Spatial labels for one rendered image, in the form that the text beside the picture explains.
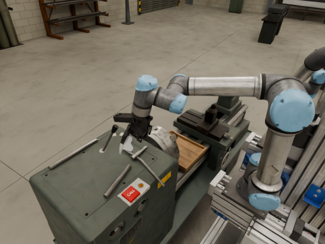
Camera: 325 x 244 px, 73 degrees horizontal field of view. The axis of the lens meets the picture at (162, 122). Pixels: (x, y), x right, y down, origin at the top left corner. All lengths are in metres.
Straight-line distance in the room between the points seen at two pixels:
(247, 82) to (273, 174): 0.35
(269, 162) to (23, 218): 2.37
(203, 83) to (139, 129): 0.31
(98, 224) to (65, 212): 0.15
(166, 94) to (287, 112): 0.38
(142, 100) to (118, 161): 0.46
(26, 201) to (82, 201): 1.83
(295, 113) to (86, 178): 0.89
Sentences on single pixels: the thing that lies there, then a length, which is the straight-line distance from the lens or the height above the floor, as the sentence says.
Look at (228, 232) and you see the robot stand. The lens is 2.24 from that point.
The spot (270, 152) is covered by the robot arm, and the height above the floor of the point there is 1.57.
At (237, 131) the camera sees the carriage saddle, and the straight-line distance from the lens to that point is 2.05.
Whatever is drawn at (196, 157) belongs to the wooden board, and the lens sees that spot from 1.73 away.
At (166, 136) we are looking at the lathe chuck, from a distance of 1.38.
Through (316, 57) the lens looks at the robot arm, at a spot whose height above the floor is 1.74.
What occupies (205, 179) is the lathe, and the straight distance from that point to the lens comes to 2.08.
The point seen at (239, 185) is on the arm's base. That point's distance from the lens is 1.24.
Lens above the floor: 2.09
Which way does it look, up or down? 36 degrees down
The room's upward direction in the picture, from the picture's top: 3 degrees clockwise
